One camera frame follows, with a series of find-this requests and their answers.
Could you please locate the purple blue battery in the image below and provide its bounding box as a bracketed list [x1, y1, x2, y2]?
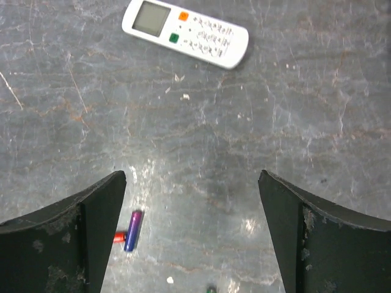
[124, 210, 143, 252]

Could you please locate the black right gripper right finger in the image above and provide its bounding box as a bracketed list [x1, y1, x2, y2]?
[258, 170, 390, 292]

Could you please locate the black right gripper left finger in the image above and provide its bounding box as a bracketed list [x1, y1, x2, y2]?
[1, 170, 126, 292]

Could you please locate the orange red battery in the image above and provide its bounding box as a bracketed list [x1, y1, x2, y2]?
[113, 231, 126, 243]

